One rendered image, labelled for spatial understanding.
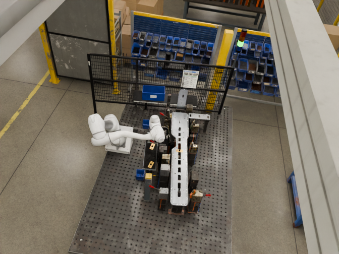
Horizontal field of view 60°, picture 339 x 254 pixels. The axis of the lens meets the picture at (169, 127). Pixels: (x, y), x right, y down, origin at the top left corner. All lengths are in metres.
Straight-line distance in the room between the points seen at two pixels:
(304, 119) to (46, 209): 3.98
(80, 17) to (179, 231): 3.53
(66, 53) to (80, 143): 1.67
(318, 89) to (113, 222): 2.93
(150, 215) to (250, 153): 2.34
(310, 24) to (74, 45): 4.86
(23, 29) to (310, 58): 0.72
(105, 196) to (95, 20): 2.81
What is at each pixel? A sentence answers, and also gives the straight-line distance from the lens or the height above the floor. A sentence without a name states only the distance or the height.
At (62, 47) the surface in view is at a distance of 5.56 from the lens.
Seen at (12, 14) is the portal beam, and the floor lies 3.31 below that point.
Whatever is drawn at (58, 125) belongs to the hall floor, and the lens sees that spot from 5.21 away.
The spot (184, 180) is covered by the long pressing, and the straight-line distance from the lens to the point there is 3.24.
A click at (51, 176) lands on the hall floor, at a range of 4.59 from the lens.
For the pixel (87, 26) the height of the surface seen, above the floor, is 1.29.
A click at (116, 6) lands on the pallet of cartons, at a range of 6.33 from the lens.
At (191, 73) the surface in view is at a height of 1.40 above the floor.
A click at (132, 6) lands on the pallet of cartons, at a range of 7.30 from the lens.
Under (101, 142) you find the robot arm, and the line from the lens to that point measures 2.95.
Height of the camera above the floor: 3.68
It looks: 46 degrees down
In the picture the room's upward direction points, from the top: 8 degrees clockwise
